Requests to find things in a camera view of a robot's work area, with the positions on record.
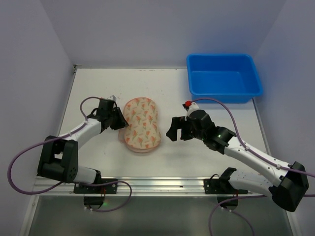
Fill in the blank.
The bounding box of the floral pink laundry bag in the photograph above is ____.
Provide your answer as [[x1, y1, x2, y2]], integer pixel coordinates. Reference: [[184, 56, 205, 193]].
[[119, 97, 161, 153]]

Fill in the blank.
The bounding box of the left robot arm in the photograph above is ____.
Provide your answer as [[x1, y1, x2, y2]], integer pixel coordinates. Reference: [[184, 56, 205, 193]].
[[37, 98, 128, 184]]

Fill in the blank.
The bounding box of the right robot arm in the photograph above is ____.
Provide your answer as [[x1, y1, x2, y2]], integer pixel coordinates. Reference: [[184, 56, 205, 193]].
[[166, 109, 309, 212]]

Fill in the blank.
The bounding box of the blue plastic bin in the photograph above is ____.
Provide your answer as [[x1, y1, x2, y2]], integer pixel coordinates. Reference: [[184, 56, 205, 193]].
[[186, 54, 263, 104]]

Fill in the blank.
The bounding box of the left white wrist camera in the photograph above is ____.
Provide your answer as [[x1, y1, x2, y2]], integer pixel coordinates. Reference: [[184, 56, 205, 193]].
[[108, 95, 117, 101]]

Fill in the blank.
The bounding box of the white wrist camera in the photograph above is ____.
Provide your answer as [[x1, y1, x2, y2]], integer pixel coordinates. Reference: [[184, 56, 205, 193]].
[[182, 101, 200, 120], [108, 95, 117, 101]]

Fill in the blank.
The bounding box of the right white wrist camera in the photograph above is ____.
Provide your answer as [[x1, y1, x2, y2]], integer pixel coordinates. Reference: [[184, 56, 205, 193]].
[[182, 101, 200, 120]]

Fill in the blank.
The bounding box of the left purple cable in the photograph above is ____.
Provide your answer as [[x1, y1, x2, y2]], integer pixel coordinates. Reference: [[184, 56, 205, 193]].
[[7, 96, 104, 195]]

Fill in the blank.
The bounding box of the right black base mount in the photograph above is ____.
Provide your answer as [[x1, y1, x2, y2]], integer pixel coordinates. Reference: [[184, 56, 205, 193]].
[[203, 168, 248, 203]]

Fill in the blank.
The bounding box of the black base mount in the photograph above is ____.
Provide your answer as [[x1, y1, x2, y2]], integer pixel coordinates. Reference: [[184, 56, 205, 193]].
[[73, 178, 118, 209], [203, 168, 248, 203]]

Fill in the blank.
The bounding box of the aluminium mounting rail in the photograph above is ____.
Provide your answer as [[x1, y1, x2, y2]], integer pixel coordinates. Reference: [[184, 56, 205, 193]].
[[31, 176, 291, 197]]

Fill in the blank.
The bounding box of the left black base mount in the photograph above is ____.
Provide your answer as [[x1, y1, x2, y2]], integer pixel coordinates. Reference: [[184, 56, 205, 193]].
[[73, 178, 118, 209]]

